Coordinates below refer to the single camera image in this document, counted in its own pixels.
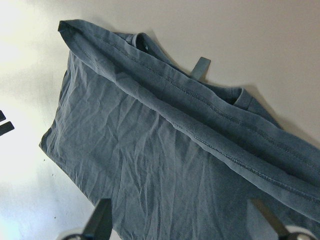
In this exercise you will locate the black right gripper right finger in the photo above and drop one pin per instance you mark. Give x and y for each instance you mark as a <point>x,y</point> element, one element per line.
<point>264,223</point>

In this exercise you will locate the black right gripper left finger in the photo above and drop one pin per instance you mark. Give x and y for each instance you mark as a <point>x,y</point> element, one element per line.
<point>99,226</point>

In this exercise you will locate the black printed t-shirt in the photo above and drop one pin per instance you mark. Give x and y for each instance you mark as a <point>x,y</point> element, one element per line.
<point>178,158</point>

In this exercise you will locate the brown table mat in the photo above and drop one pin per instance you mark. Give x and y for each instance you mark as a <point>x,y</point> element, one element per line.
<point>269,47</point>

